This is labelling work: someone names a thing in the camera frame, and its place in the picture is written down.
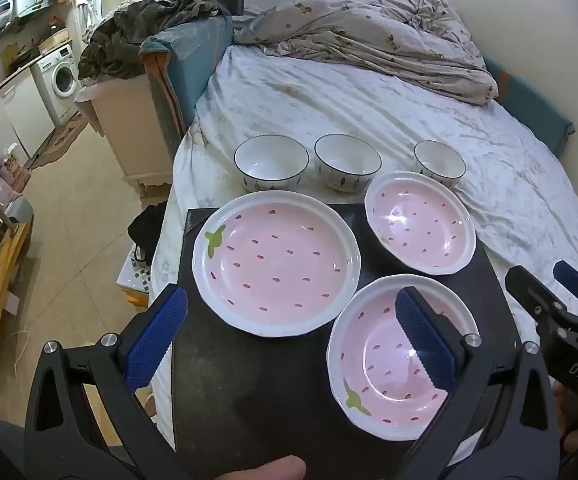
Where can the tiled small stool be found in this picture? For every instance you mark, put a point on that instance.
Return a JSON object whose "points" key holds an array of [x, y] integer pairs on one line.
{"points": [[136, 280]]}

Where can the black board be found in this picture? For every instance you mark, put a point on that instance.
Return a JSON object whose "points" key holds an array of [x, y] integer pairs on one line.
{"points": [[249, 385]]}

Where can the small deep pink strawberry plate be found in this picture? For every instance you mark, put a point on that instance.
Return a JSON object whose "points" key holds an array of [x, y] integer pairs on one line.
{"points": [[419, 220], [379, 355]]}

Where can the person's left hand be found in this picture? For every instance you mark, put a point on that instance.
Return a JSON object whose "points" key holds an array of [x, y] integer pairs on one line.
{"points": [[269, 470]]}

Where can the grey bin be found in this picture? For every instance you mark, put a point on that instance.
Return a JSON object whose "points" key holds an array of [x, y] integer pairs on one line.
{"points": [[21, 210]]}

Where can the person's right hand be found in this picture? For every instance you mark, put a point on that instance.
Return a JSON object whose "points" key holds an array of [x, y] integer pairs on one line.
{"points": [[564, 410]]}

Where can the white washing machine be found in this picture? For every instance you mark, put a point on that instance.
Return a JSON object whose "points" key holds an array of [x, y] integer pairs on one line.
{"points": [[61, 77]]}

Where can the black bag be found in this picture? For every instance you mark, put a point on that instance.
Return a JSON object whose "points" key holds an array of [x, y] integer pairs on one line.
{"points": [[146, 230]]}

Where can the white bowl with leaf print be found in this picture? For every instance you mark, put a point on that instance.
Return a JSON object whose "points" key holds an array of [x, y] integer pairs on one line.
{"points": [[440, 160], [347, 160], [271, 165]]}

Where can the patterned floor rug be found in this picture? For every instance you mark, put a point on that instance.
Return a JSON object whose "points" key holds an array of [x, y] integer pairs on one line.
{"points": [[61, 137]]}

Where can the pink boxes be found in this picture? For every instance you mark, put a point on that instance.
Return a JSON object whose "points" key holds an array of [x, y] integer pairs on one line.
{"points": [[11, 170]]}

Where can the teal folded blanket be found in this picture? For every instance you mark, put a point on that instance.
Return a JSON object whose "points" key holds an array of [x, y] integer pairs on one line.
{"points": [[194, 55]]}

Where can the large pink strawberry plate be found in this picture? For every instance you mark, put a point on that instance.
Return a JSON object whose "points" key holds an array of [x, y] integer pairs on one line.
{"points": [[274, 265]]}

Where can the white kitchen cabinets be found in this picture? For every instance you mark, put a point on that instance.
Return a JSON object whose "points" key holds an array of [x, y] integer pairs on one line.
{"points": [[14, 115]]}

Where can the grey printed quilt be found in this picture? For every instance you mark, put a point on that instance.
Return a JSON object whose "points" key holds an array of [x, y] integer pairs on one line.
{"points": [[369, 25]]}

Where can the white storage cabinet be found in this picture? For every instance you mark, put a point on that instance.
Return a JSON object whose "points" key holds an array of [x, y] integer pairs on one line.
{"points": [[119, 125]]}

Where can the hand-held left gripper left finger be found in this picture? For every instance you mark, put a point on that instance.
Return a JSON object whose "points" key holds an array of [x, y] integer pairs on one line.
{"points": [[156, 340]]}

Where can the pile of dark clothes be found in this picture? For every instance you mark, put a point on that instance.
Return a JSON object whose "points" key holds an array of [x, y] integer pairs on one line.
{"points": [[144, 30]]}

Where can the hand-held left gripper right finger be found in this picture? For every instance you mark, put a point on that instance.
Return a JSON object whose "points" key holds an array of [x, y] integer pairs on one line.
{"points": [[426, 340]]}

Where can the teal orange-striped cushion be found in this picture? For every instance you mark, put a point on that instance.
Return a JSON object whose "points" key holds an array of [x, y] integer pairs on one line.
{"points": [[529, 102]]}

